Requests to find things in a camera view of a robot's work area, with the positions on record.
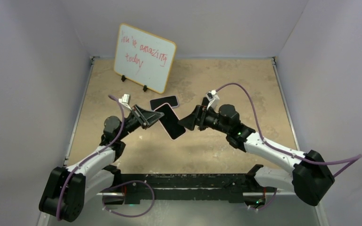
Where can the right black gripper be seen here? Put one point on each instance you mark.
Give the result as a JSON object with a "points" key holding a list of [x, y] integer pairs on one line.
{"points": [[201, 112]]}

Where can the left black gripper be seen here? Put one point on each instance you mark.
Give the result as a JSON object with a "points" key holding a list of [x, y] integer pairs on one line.
{"points": [[146, 118]]}

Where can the pink phone case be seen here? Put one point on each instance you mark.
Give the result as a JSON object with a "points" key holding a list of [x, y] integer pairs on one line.
{"points": [[164, 131]]}

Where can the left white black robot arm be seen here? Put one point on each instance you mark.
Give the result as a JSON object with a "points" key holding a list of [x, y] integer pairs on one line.
{"points": [[69, 188]]}

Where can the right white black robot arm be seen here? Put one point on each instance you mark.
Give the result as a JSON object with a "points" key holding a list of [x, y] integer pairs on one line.
{"points": [[305, 174]]}

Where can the phone in clear case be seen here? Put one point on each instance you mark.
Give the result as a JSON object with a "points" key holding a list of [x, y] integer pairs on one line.
{"points": [[171, 100]]}

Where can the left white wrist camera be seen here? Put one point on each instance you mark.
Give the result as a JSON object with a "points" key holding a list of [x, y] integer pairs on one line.
{"points": [[125, 101]]}

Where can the white whiteboard with yellow frame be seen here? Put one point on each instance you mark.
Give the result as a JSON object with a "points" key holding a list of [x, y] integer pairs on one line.
{"points": [[144, 58]]}

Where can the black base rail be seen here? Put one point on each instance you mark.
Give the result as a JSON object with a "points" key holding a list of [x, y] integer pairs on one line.
{"points": [[233, 188]]}

